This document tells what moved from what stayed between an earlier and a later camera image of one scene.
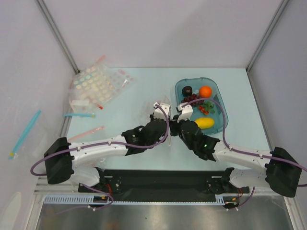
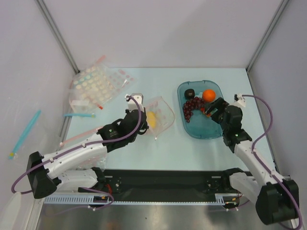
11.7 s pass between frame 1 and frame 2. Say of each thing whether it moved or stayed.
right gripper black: moved
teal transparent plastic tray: moved
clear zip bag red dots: moved
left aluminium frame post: stayed
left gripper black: moved
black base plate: stayed
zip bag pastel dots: stayed
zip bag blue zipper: stayed
